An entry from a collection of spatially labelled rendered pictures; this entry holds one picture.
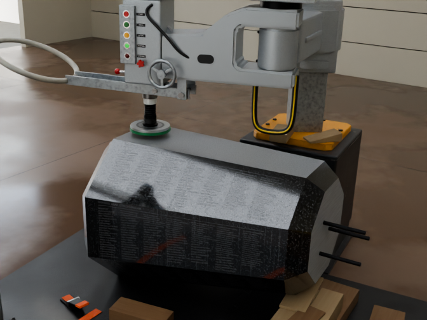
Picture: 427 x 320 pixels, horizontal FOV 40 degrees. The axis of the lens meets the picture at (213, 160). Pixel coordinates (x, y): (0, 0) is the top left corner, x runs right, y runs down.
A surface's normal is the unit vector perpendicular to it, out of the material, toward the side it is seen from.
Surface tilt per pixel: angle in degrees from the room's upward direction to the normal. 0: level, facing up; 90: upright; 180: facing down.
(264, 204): 45
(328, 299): 0
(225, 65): 90
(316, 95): 90
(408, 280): 0
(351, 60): 90
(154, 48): 90
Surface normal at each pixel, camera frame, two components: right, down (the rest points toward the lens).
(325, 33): 0.27, 0.35
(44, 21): 0.84, 0.22
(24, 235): 0.03, -0.93
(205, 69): -0.25, 0.33
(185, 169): -0.29, -0.45
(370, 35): -0.55, 0.28
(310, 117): 0.05, 0.36
